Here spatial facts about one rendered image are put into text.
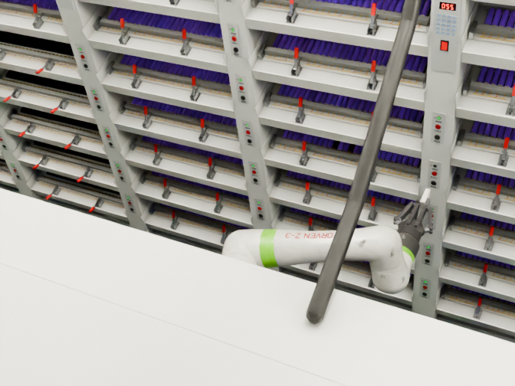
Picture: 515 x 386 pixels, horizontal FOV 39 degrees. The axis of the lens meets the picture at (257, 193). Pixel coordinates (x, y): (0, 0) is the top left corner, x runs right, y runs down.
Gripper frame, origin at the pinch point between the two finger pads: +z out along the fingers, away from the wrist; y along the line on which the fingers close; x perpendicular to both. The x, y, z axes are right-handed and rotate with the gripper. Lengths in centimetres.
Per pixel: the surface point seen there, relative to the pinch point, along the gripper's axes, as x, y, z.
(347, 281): -71, -33, 13
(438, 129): 19.5, -0.3, 11.8
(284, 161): -12, -57, 13
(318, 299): 89, 13, -113
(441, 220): -20.6, 3.4, 12.2
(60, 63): 9, -159, 17
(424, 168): 2.0, -3.7, 12.1
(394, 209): -28.2, -15.6, 18.8
